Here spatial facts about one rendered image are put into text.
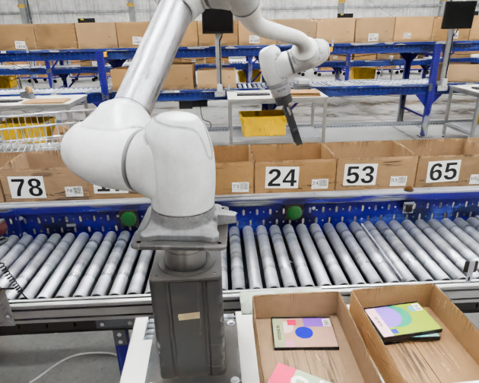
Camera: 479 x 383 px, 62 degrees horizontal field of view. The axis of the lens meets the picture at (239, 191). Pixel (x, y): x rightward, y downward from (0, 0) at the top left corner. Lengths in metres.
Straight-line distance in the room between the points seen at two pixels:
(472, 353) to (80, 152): 1.18
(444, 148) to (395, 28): 4.50
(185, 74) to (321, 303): 5.07
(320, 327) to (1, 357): 1.86
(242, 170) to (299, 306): 0.78
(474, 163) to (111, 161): 1.75
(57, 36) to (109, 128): 5.75
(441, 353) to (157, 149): 0.98
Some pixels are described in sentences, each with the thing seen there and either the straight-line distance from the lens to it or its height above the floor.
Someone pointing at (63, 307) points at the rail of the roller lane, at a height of 0.73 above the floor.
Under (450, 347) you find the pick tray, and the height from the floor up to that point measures 0.76.
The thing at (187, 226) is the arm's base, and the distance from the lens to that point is 0.93.
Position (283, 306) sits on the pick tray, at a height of 0.80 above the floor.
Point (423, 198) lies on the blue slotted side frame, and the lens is 2.11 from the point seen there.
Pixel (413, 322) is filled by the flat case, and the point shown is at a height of 0.80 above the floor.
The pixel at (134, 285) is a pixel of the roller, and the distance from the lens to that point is 1.58.
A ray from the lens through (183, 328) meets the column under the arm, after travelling 1.08.
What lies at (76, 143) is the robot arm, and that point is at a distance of 1.02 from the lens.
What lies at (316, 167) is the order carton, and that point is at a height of 1.01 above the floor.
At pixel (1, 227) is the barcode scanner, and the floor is 1.07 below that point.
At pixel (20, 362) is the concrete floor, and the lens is 2.59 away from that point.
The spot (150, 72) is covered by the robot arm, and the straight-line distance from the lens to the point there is 1.12.
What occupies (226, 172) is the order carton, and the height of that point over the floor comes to 1.00.
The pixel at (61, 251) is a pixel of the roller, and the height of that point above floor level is 0.74.
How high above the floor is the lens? 1.63
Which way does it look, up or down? 22 degrees down
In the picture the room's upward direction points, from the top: 1 degrees counter-clockwise
